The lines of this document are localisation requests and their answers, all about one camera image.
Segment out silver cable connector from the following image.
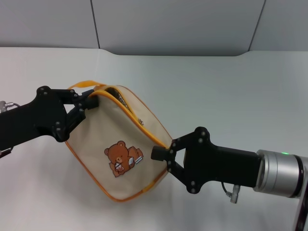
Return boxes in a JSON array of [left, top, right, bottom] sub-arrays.
[[0, 101, 23, 114], [221, 181, 241, 205]]

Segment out beige bear food bag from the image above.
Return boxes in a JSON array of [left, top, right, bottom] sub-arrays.
[[64, 79, 174, 203]]

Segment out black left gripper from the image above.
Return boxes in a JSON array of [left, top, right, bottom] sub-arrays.
[[0, 86, 100, 154]]

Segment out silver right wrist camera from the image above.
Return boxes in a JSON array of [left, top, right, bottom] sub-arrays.
[[295, 194, 308, 231]]

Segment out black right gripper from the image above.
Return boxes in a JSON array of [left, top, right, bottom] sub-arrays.
[[150, 126, 262, 195]]

